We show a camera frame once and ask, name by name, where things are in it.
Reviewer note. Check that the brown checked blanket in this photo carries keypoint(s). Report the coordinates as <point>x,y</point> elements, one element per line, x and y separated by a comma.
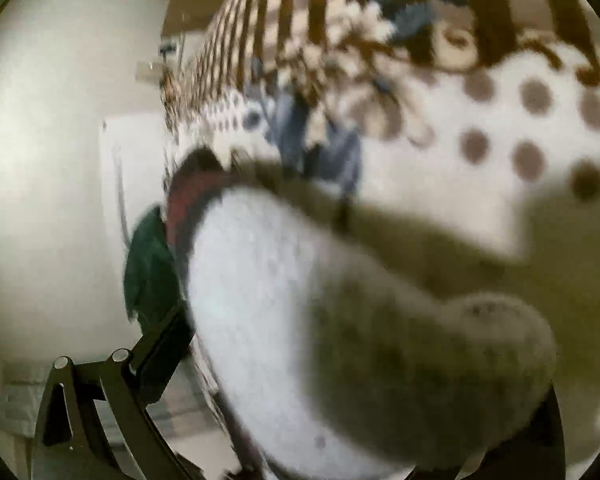
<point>260,25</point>

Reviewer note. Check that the floral blanket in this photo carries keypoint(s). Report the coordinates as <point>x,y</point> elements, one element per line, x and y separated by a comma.
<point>480,160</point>

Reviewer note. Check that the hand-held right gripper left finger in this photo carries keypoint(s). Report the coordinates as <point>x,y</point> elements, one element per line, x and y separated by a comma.
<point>155,355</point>

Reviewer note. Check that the black sweater with white sleeve bands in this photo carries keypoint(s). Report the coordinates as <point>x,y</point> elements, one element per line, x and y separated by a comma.
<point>260,310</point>

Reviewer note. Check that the dark green duvet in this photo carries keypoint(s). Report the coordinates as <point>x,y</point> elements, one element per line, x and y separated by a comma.
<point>150,270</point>

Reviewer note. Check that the white headboard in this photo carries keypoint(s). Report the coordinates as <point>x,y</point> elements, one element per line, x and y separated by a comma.
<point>135,170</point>

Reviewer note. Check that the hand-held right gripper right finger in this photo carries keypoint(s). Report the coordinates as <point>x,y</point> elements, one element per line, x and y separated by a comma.
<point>530,452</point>

